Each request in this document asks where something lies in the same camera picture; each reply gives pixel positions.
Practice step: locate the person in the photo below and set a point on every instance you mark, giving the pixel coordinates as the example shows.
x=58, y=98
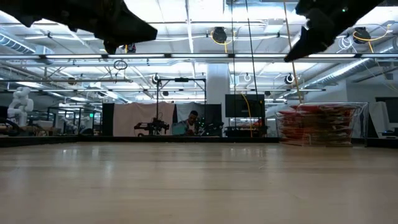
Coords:
x=192, y=118

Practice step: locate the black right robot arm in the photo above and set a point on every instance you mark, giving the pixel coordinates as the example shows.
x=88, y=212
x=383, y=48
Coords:
x=363, y=6

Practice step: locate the silver ventilation duct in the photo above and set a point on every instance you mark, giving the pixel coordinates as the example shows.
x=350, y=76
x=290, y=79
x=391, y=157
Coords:
x=15, y=45
x=357, y=67

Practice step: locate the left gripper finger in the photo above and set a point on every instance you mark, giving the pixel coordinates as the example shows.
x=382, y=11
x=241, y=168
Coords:
x=136, y=28

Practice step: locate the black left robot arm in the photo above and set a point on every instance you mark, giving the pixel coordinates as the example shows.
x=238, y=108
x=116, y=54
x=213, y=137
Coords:
x=18, y=9

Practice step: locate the grey cloth sheet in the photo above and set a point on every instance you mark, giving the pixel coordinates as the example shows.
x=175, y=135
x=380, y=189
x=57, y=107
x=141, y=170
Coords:
x=183, y=109

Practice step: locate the long ceiling light rail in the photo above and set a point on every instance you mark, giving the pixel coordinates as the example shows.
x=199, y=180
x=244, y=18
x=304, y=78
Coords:
x=77, y=56

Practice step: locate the black partition panel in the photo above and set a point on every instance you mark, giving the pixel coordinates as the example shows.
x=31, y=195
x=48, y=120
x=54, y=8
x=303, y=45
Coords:
x=108, y=119

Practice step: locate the white board panel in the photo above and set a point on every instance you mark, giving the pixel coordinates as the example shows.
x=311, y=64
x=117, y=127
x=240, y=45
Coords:
x=379, y=118

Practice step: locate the beige fabric partition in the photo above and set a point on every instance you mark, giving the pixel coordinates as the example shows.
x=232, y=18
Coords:
x=133, y=118

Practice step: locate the clear plastic basket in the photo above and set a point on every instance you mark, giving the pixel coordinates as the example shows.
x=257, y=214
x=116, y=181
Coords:
x=362, y=124

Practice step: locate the black background robot arm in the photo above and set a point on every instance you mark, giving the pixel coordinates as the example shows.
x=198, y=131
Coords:
x=154, y=126
x=211, y=127

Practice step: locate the teal box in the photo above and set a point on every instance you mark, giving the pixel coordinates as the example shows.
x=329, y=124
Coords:
x=178, y=129

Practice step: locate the black workstation frame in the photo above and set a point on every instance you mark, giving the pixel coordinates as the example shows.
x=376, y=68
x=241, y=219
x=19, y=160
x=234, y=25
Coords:
x=182, y=79

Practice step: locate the black monitor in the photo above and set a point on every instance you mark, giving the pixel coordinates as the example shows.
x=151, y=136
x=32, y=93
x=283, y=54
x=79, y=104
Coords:
x=392, y=109
x=245, y=105

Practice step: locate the white robot figure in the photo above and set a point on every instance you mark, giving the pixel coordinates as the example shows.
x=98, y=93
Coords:
x=20, y=105

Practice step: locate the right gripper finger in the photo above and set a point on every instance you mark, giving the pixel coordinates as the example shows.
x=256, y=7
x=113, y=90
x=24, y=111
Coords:
x=314, y=39

